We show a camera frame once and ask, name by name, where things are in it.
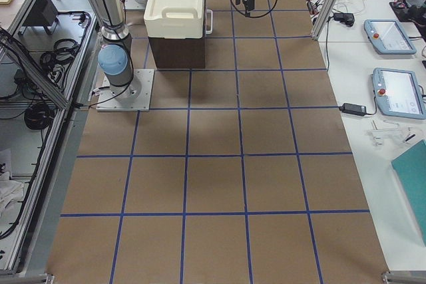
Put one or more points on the wooden drawer white handle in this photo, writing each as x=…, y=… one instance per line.
x=209, y=21

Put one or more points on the dark wooden drawer cabinet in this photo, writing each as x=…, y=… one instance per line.
x=179, y=53

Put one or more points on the white plastic tray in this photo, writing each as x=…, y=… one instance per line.
x=174, y=19

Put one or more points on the upper teach pendant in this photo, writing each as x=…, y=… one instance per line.
x=388, y=37

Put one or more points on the teach pendant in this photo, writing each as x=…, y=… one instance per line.
x=388, y=37
x=397, y=93

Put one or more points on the black power adapter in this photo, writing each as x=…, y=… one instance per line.
x=354, y=109

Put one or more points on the lower teach pendant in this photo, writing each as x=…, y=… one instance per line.
x=397, y=93

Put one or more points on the teal box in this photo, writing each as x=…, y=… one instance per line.
x=410, y=168

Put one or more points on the white cloth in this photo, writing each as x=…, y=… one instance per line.
x=11, y=191

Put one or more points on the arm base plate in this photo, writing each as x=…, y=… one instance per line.
x=136, y=97

